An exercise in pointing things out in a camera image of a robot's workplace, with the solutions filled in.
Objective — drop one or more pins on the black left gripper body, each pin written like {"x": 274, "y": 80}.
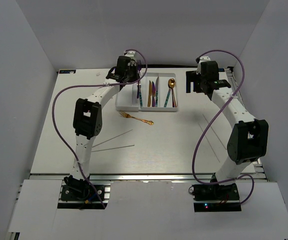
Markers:
{"x": 132, "y": 74}

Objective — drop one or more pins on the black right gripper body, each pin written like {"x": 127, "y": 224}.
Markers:
{"x": 194, "y": 76}

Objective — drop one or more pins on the gold knife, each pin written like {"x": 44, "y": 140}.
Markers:
{"x": 149, "y": 94}

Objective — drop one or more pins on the purple iridescent knife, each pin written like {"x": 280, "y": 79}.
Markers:
{"x": 153, "y": 95}

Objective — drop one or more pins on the silver knife teal handle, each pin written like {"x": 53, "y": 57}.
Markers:
{"x": 156, "y": 91}

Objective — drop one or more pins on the gold spoon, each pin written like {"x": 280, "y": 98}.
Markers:
{"x": 172, "y": 84}

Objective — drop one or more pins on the purple iridescent spoon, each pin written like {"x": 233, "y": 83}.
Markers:
{"x": 174, "y": 99}

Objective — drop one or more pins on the silver spoon teal handle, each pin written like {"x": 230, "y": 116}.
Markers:
{"x": 167, "y": 97}

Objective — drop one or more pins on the silver fork teal handle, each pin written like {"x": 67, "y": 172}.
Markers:
{"x": 139, "y": 95}

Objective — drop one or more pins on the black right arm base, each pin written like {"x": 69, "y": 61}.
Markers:
{"x": 215, "y": 198}

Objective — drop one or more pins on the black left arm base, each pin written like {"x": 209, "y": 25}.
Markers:
{"x": 88, "y": 200}

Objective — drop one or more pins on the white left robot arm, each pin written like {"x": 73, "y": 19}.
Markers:
{"x": 87, "y": 120}

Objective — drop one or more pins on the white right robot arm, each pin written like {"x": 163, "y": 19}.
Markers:
{"x": 248, "y": 139}

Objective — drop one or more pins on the white divided cutlery tray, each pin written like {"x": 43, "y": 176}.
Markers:
{"x": 126, "y": 100}

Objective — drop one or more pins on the gold ornate fork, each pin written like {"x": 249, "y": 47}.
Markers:
{"x": 128, "y": 116}

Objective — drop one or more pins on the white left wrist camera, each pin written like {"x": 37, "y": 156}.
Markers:
{"x": 132, "y": 55}

